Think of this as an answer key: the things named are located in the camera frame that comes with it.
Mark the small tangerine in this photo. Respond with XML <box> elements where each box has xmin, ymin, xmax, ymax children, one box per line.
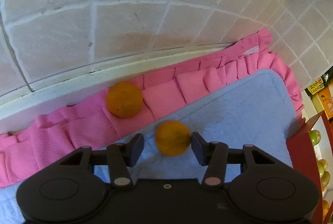
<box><xmin>155</xmin><ymin>121</ymin><xmax>191</xmax><ymax>157</ymax></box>
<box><xmin>106</xmin><ymin>82</ymin><xmax>143</xmax><ymax>118</ymax></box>

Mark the green apple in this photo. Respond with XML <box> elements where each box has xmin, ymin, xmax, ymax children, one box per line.
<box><xmin>309</xmin><ymin>129</ymin><xmax>321</xmax><ymax>146</ymax></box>

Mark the red cardboard box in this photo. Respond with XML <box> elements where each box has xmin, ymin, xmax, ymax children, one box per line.
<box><xmin>286</xmin><ymin>112</ymin><xmax>332</xmax><ymax>223</ymax></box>

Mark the pink cloth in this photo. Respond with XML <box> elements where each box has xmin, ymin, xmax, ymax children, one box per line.
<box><xmin>1</xmin><ymin>28</ymin><xmax>304</xmax><ymax>188</ymax></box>

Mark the yellow detergent jug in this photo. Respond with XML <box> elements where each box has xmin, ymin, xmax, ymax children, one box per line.
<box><xmin>312</xmin><ymin>85</ymin><xmax>333</xmax><ymax>120</ymax></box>

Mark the dark soy sauce bottle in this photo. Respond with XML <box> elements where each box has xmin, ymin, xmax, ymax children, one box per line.
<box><xmin>305</xmin><ymin>66</ymin><xmax>333</xmax><ymax>96</ymax></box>

